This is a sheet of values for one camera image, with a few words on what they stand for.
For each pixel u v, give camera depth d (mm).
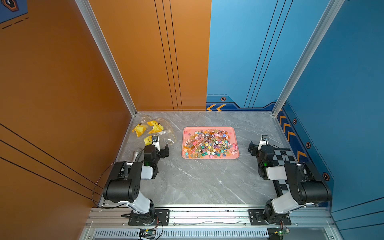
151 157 722
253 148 846
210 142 971
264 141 790
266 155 710
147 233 716
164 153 886
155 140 813
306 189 451
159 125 991
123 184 456
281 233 695
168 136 968
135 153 942
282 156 914
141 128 999
